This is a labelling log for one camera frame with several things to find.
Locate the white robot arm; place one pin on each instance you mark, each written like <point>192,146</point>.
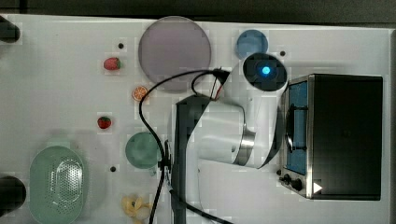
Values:
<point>239,128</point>

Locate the grey round plate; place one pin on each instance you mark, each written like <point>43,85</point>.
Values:
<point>171,46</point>

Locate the orange toy slice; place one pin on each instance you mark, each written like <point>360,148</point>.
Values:
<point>139,92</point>

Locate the green round cup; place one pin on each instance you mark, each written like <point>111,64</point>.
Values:
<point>142,151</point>

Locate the blue round cup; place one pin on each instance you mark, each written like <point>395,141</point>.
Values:
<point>250,42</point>

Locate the small red toy strawberry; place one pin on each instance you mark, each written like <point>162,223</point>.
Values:
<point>104,122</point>

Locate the yellow toy flower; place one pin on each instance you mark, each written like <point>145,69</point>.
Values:
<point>136,208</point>

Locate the black toaster oven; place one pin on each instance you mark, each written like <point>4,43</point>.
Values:
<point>332,144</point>

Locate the green perforated colander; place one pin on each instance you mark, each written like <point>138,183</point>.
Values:
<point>56,186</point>

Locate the black post lower left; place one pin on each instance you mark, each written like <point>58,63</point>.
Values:
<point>12,194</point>

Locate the black post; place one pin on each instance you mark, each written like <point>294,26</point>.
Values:
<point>9,32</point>
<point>12,194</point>

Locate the black post upper left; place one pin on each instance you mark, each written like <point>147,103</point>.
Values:
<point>9,32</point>

